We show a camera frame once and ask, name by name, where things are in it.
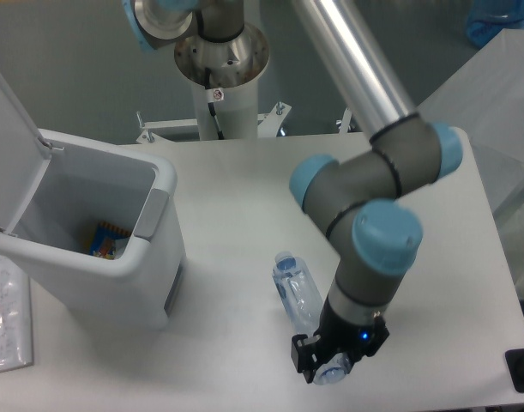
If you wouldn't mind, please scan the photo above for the colourful snack packet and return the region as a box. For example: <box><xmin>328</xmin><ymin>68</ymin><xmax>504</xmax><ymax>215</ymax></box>
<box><xmin>88</xmin><ymin>221</ymin><xmax>132</xmax><ymax>260</ymax></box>

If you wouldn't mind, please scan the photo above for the black device at edge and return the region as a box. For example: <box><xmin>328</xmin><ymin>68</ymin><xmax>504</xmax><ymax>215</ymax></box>
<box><xmin>505</xmin><ymin>348</ymin><xmax>524</xmax><ymax>393</ymax></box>

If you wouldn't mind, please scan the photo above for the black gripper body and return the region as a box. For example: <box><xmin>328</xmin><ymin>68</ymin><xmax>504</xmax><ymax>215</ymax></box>
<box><xmin>315</xmin><ymin>298</ymin><xmax>387</xmax><ymax>365</ymax></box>

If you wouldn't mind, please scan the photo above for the black cable on pedestal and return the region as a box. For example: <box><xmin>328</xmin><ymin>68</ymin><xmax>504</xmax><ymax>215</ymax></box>
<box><xmin>204</xmin><ymin>68</ymin><xmax>226</xmax><ymax>141</ymax></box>

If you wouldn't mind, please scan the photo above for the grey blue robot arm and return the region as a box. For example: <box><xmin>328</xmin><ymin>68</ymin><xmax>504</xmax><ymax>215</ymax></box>
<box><xmin>123</xmin><ymin>1</ymin><xmax>463</xmax><ymax>385</ymax></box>

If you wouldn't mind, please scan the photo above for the white trash can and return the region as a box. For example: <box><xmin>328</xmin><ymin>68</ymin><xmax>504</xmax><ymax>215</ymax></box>
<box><xmin>0</xmin><ymin>73</ymin><xmax>185</xmax><ymax>329</ymax></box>

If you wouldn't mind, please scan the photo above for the clear plastic water bottle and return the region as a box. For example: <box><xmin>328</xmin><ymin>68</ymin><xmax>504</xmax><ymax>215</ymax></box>
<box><xmin>272</xmin><ymin>251</ymin><xmax>352</xmax><ymax>385</ymax></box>

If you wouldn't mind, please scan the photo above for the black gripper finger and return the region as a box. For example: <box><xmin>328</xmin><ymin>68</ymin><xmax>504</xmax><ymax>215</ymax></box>
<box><xmin>291</xmin><ymin>334</ymin><xmax>320</xmax><ymax>384</ymax></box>
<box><xmin>351</xmin><ymin>325</ymin><xmax>389</xmax><ymax>361</ymax></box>

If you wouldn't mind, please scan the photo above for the blue plastic bag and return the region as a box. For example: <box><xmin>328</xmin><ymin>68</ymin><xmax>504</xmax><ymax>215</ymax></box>
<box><xmin>465</xmin><ymin>0</ymin><xmax>524</xmax><ymax>48</ymax></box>

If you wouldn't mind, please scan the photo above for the white paper sheet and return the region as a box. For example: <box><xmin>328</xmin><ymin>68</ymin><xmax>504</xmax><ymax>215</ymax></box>
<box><xmin>0</xmin><ymin>255</ymin><xmax>33</xmax><ymax>373</ymax></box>

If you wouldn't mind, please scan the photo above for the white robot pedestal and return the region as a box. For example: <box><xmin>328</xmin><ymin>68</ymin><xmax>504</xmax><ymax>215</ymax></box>
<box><xmin>191</xmin><ymin>81</ymin><xmax>258</xmax><ymax>141</ymax></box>

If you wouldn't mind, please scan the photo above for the white pedestal base frame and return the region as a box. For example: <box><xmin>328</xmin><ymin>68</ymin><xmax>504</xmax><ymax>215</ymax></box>
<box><xmin>135</xmin><ymin>100</ymin><xmax>358</xmax><ymax>145</ymax></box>

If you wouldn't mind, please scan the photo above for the transparent acrylic box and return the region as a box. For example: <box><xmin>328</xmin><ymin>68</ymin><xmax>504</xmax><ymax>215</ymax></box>
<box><xmin>472</xmin><ymin>143</ymin><xmax>524</xmax><ymax>300</ymax></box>

